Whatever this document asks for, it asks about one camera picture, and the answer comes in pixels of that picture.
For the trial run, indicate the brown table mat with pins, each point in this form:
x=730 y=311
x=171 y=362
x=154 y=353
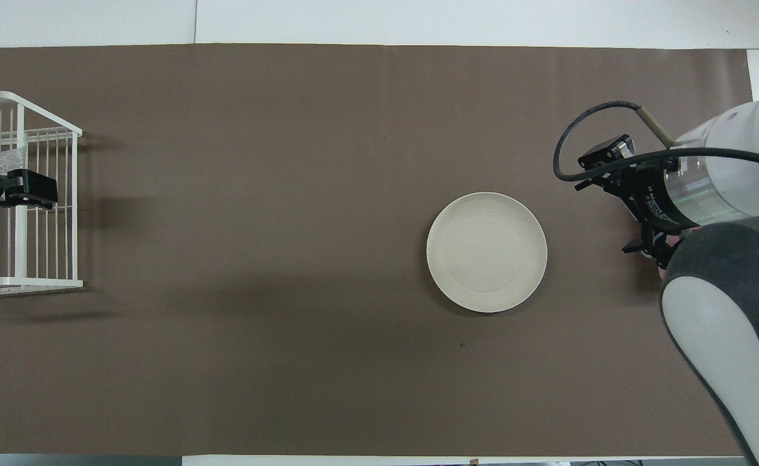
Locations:
x=289 y=194

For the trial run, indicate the pink plastic cup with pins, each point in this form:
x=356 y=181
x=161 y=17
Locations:
x=661 y=273
x=675 y=241

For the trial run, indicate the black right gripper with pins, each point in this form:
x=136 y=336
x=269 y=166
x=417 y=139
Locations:
x=658 y=197

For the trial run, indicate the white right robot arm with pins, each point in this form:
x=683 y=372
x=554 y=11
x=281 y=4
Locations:
x=742 y=323

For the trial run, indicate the clear plastic bag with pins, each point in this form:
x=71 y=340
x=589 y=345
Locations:
x=0 y=160

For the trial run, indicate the cream round plate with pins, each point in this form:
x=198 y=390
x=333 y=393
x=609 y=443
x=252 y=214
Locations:
x=486 y=252

